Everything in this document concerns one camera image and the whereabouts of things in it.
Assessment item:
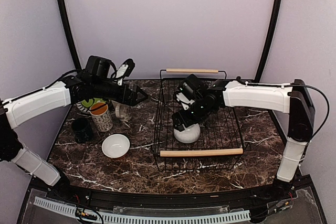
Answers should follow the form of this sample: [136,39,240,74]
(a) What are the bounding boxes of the green leaf-shaped dish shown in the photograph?
[80,98,105,108]

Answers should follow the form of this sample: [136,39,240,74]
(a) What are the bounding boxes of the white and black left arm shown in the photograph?
[1,56,148,201]

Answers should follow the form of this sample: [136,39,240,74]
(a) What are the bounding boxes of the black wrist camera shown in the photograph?
[114,59,135,86]
[175,92,190,110]

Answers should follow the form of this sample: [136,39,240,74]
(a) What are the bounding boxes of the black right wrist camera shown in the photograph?
[175,92,190,110]

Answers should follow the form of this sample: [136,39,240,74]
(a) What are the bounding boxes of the white bowl with black stripes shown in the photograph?
[173,124,201,144]

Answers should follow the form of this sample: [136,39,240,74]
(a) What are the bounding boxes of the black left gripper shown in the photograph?
[92,79,149,106]

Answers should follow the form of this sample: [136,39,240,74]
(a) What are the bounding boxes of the black wire dish rack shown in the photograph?
[151,74,245,172]

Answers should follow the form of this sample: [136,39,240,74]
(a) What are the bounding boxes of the white cup with black characters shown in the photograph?
[89,102,113,132]

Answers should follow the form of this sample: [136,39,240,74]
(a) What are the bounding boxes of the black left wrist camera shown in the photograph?
[114,59,135,86]

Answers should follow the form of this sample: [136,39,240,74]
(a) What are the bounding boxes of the orange bowl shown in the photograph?
[101,134,130,158]

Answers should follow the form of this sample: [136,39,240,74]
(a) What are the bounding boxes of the white slotted cable duct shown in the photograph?
[34,197,250,224]

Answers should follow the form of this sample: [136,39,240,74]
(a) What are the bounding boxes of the white plate with black stripes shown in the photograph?
[76,101,90,114]

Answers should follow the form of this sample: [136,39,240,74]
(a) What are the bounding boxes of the dark green cup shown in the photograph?
[71,118,93,143]

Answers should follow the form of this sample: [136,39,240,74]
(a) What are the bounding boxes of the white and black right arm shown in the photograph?
[172,74,318,200]

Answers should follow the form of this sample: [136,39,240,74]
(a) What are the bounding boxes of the white mug with grey pattern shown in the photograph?
[111,100,132,122]

